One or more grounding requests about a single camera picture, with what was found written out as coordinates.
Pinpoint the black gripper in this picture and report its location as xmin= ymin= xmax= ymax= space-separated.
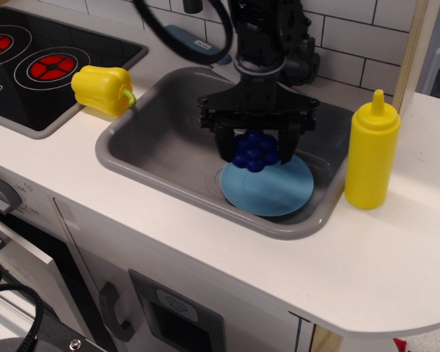
xmin=197 ymin=76 xmax=320 ymax=164

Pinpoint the blue toy blueberries cluster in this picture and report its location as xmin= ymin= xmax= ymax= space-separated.
xmin=232 ymin=130 xmax=280 ymax=173

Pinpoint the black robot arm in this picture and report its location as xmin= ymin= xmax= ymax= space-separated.
xmin=198 ymin=1 xmax=320 ymax=164

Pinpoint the light blue plate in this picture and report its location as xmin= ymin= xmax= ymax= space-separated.
xmin=220 ymin=156 xmax=314 ymax=216

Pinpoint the grey toy sink basin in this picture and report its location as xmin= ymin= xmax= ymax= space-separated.
xmin=95 ymin=67 xmax=352 ymax=240

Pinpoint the black toy faucet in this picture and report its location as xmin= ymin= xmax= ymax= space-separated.
xmin=282 ymin=37 xmax=320 ymax=87

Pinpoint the yellow squeeze bottle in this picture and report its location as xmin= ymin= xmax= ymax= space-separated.
xmin=345 ymin=89 xmax=401 ymax=210

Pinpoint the blue flat toy piece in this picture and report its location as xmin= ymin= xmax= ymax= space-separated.
xmin=164 ymin=25 xmax=221 ymax=58

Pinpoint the yellow toy bell pepper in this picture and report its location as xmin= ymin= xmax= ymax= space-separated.
xmin=71 ymin=65 xmax=136 ymax=116

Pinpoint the grey dishwasher panel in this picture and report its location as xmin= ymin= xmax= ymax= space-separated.
xmin=128 ymin=269 xmax=227 ymax=351

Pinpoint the black toy stovetop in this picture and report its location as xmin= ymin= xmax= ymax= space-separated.
xmin=0 ymin=7 xmax=148 ymax=139

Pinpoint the grey oven knob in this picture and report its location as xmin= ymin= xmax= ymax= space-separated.
xmin=0 ymin=179 xmax=22 ymax=215

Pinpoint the white oven door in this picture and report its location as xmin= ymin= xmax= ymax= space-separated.
xmin=0 ymin=222 xmax=67 ymax=320

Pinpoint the black metal foreground base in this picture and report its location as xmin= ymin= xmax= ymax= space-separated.
xmin=0 ymin=312 xmax=103 ymax=352

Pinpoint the light wooden side post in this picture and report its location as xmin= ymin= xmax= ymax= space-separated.
xmin=392 ymin=0 xmax=440 ymax=117

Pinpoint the grey cabinet door handle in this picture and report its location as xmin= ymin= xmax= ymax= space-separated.
xmin=98 ymin=282 xmax=135 ymax=342

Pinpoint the black braided foreground cable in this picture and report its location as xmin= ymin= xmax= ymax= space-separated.
xmin=0 ymin=282 xmax=45 ymax=352

